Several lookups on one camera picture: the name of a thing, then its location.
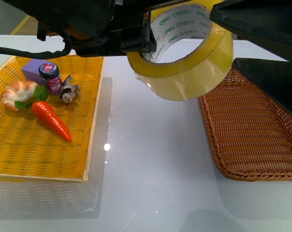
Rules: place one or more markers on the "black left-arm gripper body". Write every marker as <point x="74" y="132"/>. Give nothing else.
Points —
<point x="92" y="28"/>

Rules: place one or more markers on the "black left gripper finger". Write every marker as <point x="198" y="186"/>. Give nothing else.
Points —
<point x="266" y="23"/>
<point x="274" y="78"/>

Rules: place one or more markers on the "yellow packing tape roll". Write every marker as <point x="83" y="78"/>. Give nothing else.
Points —
<point x="198" y="72"/>

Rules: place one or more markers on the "brown wicker basket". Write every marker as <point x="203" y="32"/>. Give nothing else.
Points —
<point x="250" y="136"/>

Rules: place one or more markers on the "yellow wicker basket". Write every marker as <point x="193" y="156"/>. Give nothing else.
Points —
<point x="29" y="149"/>

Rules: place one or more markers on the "small jar pink label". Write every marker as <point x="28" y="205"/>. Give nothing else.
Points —
<point x="50" y="74"/>

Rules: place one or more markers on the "small panda figurine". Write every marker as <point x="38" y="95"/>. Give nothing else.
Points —
<point x="68" y="91"/>

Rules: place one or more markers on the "purple foam cube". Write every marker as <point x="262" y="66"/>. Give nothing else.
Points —
<point x="31" y="70"/>

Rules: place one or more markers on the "toy croissant bread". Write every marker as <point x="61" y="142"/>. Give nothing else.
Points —
<point x="21" y="91"/>

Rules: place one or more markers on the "toy orange carrot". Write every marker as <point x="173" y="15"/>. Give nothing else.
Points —
<point x="44" y="111"/>

